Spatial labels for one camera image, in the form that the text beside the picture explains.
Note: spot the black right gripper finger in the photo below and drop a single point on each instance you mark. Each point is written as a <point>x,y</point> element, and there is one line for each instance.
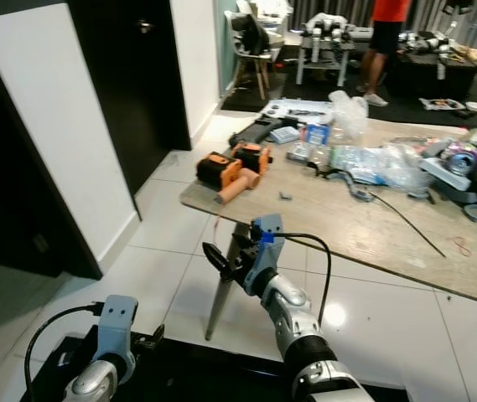
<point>218,256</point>
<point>240,240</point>

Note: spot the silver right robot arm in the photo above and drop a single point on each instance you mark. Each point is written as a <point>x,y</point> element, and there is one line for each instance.
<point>297,314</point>

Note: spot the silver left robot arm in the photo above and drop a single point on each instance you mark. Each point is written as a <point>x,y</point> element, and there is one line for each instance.
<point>95,387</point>

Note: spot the wooden table leg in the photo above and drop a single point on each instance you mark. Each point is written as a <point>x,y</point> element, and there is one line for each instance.
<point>221,285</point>

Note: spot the tan cardboard roll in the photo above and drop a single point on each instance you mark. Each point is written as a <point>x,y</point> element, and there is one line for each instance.
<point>236,187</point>

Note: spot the black robot body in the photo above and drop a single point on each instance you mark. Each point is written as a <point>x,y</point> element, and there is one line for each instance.
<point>188,381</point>

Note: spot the small grey scrap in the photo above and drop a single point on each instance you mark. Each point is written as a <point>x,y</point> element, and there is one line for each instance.
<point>286,195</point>

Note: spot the large orange black device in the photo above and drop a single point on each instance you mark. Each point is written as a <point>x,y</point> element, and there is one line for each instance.
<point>217,170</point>

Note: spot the small orange black device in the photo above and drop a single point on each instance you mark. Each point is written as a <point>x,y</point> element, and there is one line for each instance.
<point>251,157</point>

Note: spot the black flat case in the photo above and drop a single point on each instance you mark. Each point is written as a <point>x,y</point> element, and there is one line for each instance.
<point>259,130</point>

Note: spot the light blue small pack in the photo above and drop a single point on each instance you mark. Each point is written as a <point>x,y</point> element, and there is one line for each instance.
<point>282,134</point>

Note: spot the blue small box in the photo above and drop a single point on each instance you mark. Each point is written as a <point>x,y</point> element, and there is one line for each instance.
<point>318,134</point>

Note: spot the white flat tray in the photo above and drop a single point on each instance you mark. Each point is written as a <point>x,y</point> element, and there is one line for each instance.
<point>297,109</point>

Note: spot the clear plastic bag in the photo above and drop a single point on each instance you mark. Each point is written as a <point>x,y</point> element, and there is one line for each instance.
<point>349,115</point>

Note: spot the thin black stick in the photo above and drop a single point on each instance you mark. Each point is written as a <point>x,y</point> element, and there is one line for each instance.
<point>406,222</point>

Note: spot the black door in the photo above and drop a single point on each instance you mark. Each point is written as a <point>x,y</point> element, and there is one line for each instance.
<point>129,84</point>

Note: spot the white chair with wooden legs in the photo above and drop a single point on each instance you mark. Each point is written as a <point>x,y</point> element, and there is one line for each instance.
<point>251,38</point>

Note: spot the grey table with white gear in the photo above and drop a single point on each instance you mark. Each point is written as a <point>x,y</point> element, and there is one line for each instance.
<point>322,46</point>

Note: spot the red rubber band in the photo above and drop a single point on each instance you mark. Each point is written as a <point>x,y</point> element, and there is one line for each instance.
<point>456,241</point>

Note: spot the grey blue plastic part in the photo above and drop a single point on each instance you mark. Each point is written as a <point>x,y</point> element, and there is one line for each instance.
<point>443,174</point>

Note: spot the purple drink can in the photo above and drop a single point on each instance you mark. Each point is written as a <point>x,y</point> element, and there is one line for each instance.
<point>463,157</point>

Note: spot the flat printed magazine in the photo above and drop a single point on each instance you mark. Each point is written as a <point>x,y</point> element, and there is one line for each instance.
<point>442,104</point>

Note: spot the person in red shirt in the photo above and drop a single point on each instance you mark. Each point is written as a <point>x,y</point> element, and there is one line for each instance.
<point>385,38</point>

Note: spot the black low table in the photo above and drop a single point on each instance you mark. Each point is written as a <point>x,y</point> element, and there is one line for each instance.
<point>431,75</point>

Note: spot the white bowl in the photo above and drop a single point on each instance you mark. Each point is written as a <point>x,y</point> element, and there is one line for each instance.
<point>476,107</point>

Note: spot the grey curtain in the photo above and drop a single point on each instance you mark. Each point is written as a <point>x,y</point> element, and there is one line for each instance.
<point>431,12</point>

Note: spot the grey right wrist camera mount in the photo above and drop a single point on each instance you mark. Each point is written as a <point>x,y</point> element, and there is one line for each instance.
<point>266,247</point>

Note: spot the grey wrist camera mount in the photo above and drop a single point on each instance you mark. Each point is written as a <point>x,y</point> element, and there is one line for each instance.
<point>266,247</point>
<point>116,325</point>

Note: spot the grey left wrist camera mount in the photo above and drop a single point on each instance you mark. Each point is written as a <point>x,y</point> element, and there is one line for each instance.
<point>116,325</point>

